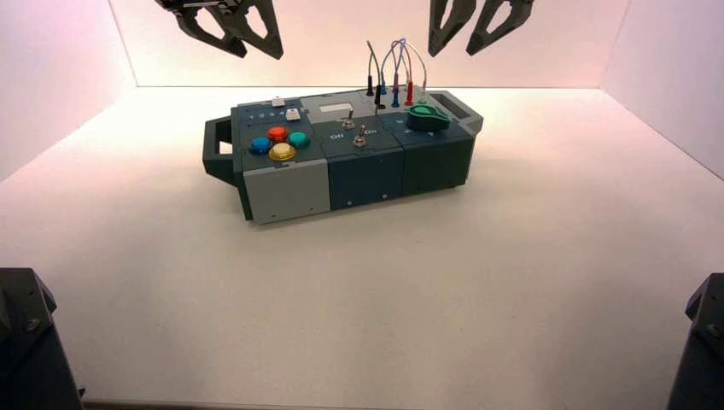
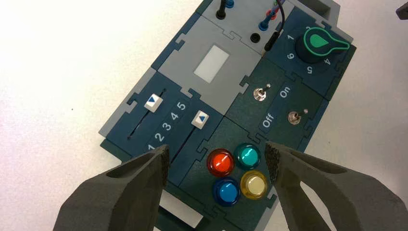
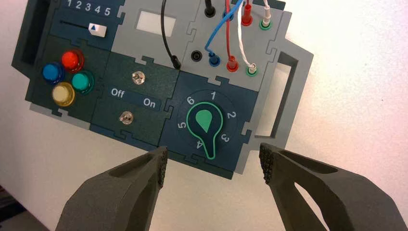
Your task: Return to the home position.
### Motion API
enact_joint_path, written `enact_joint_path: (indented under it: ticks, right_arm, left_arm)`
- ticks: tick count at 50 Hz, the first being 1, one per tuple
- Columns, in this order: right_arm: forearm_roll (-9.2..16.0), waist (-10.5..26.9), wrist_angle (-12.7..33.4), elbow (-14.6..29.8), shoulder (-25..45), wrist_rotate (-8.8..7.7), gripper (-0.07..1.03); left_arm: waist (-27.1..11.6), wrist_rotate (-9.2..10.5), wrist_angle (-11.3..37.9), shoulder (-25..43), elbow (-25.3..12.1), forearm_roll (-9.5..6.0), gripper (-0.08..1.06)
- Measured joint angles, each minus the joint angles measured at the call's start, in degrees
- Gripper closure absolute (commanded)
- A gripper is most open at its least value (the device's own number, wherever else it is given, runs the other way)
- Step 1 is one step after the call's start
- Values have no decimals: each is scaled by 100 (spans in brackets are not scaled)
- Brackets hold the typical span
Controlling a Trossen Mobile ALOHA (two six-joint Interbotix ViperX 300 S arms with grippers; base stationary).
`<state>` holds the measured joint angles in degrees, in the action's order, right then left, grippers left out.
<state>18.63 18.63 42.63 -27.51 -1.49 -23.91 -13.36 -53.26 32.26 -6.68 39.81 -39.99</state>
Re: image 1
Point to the blue round push button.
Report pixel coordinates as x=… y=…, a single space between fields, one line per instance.
x=260 y=146

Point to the green rotary knob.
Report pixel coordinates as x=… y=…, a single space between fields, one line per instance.
x=427 y=117

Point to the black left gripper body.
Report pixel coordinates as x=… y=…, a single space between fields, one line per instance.
x=192 y=3

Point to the teal round push button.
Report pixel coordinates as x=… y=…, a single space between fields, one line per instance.
x=299 y=140

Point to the yellow round push button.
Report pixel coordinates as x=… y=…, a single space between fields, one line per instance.
x=282 y=152

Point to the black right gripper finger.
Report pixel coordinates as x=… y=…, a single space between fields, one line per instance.
x=484 y=37
x=440 y=35

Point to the white square key cap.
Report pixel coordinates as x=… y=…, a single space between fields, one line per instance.
x=292 y=114
x=277 y=102

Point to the red round push button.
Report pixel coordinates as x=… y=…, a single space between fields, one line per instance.
x=277 y=134

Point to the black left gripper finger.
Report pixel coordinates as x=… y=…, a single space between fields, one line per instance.
x=270 y=34
x=218 y=40

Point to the dark blue grey control box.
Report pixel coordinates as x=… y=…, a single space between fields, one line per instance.
x=362 y=175

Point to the metal toggle switch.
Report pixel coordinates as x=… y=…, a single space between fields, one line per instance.
x=358 y=140
x=349 y=120

